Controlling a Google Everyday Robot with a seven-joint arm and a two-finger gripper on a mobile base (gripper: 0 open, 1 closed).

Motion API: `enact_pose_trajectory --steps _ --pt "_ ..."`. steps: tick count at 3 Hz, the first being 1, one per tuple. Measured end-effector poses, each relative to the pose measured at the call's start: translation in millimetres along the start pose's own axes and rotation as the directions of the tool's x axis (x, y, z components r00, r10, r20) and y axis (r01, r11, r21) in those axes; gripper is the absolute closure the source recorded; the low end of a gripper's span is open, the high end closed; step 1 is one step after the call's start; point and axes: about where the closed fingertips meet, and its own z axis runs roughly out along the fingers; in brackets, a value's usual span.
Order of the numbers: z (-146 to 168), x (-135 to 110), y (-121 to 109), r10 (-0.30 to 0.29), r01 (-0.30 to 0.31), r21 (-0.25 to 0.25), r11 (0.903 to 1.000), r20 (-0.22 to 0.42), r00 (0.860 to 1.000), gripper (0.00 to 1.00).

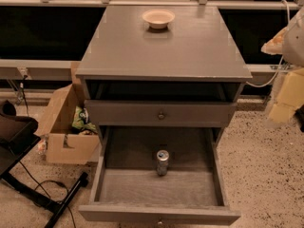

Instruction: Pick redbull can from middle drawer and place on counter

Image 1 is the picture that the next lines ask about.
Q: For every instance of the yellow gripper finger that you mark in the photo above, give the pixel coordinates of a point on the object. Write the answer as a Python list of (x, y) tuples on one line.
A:
[(289, 98), (274, 46)]

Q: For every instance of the silver redbull can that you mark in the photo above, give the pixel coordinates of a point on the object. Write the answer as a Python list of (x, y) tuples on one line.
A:
[(162, 162)]

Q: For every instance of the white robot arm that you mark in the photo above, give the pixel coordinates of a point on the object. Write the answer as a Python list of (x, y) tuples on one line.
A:
[(293, 45)]

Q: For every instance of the grey wooden drawer cabinet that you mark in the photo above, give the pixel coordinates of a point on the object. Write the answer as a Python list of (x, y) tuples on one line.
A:
[(194, 59)]

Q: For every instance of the round brass drawer knob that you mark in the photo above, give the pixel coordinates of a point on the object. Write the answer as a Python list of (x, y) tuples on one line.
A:
[(161, 116)]

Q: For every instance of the open grey middle drawer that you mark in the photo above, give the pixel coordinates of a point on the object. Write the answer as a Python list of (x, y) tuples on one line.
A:
[(127, 187)]

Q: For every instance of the closed grey top drawer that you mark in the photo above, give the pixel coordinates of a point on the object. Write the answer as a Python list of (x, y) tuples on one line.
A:
[(177, 114)]

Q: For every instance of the beige paper bowl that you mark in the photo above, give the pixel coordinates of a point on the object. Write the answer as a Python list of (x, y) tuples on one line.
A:
[(158, 18)]

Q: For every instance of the green snack bag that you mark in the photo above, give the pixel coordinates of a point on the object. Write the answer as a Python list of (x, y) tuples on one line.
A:
[(81, 123)]

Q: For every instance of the brown cardboard box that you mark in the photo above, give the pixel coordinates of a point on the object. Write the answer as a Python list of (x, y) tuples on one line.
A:
[(65, 145)]

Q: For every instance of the black metal stand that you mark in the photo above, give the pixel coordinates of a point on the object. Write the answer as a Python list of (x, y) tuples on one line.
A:
[(17, 138)]

